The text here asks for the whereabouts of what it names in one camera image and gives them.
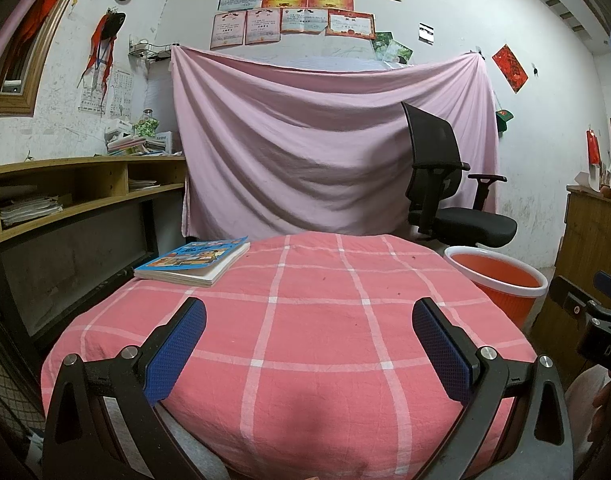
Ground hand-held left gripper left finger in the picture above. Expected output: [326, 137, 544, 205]
[41, 296, 208, 480]

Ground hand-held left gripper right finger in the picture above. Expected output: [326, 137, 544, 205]
[411, 296, 574, 480]

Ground orange bucket with white rim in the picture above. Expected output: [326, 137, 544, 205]
[443, 245, 550, 332]

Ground person's right hand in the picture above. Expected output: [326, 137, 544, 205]
[590, 379, 611, 440]

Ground wooden cabinet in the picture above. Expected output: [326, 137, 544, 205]
[528, 185, 611, 376]

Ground white garment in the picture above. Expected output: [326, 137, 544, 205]
[562, 363, 611, 462]

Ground blue illustrated book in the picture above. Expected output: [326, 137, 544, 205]
[133, 235, 251, 289]

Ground white paper object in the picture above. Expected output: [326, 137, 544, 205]
[575, 163, 604, 194]

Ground pink checkered tablecloth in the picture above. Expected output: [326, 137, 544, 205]
[40, 232, 539, 480]

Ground black office chair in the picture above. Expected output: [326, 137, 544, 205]
[401, 101, 519, 249]

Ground dark mesh panel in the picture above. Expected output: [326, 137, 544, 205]
[0, 304, 49, 437]

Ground thick pile of papers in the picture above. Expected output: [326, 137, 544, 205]
[0, 194, 64, 229]

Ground stack of books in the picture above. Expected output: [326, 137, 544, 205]
[106, 131, 175, 157]

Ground wooden desk with shelves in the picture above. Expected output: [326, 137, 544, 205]
[0, 154, 189, 357]

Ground small white box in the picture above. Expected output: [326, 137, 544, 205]
[104, 118, 136, 144]

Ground glass jar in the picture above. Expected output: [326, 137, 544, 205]
[134, 108, 159, 136]

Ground pink hanging cloth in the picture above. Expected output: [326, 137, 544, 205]
[168, 43, 501, 242]

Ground red paper decoration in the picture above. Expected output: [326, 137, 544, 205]
[491, 43, 529, 94]

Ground hanging red scarves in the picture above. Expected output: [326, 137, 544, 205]
[77, 5, 126, 99]

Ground pink curtain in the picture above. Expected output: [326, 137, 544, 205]
[0, 0, 52, 82]

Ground narrow wall calendar sheet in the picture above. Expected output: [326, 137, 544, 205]
[108, 69, 132, 117]

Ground large wall calendar sheet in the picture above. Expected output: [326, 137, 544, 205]
[78, 67, 108, 114]

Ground wooden window frame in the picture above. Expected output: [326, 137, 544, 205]
[0, 0, 94, 116]

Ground wire wall rack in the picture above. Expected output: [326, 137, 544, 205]
[127, 39, 172, 63]

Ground light green wall photo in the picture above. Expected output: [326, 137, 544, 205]
[385, 38, 415, 66]

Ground dark green wall photo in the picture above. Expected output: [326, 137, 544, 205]
[372, 31, 394, 59]

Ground group of wall certificates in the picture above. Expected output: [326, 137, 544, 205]
[208, 0, 403, 51]

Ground red cloth behind frame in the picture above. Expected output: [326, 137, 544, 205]
[14, 0, 74, 57]

